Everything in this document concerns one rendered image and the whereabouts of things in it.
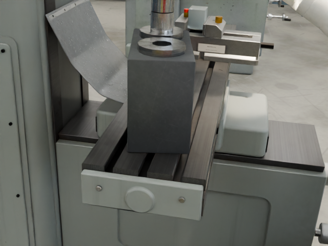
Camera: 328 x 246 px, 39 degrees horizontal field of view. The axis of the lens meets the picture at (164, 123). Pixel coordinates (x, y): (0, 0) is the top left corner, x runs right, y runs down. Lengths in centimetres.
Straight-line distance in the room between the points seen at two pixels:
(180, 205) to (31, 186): 72
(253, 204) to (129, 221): 40
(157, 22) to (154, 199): 35
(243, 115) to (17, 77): 64
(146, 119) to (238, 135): 48
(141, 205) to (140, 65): 25
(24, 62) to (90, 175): 54
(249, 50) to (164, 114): 64
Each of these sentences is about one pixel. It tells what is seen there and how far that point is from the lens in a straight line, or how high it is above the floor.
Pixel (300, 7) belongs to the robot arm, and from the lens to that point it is 120.
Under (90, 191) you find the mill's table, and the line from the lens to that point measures 86.
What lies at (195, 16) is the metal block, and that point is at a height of 109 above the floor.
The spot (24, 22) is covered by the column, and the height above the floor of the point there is 111.
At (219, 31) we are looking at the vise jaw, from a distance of 142.
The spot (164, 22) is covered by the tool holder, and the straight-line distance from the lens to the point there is 93.
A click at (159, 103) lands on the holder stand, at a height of 107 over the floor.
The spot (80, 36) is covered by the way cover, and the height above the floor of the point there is 104.
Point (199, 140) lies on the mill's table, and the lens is 94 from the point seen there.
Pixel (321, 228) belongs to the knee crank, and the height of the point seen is 56.
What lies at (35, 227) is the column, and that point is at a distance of 154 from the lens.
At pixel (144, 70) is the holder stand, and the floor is 113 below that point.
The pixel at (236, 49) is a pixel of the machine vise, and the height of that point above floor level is 101.
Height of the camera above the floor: 140
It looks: 26 degrees down
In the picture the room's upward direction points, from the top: 2 degrees clockwise
